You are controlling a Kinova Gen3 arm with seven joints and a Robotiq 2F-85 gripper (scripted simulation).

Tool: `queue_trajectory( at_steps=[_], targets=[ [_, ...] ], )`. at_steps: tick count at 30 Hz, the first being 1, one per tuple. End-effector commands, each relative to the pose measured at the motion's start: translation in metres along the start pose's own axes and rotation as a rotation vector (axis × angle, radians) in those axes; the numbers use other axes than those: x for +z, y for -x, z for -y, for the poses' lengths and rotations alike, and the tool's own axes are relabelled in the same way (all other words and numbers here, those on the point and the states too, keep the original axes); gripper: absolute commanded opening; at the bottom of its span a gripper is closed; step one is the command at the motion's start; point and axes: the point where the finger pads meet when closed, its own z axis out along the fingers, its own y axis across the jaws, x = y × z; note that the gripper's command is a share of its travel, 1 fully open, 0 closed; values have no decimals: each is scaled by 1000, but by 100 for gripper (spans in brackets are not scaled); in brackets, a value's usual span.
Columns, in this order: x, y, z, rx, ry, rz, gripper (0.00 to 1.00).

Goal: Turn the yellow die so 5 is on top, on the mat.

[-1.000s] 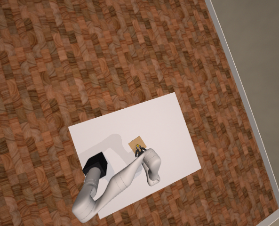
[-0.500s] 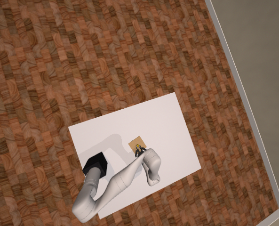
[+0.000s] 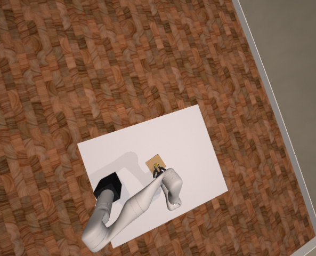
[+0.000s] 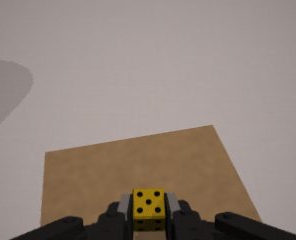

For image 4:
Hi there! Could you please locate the yellow die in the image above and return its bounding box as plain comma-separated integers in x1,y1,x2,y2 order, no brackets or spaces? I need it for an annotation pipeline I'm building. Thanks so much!
132,188,165,232

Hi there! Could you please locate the tan square mat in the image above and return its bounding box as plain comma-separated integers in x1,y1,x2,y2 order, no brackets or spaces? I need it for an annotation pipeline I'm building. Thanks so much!
40,125,263,227

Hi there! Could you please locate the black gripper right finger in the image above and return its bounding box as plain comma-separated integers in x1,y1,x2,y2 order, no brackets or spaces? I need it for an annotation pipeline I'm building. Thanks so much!
164,193,296,240

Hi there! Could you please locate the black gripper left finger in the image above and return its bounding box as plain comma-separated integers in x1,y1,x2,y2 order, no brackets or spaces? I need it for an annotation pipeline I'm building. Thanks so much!
10,194,134,240

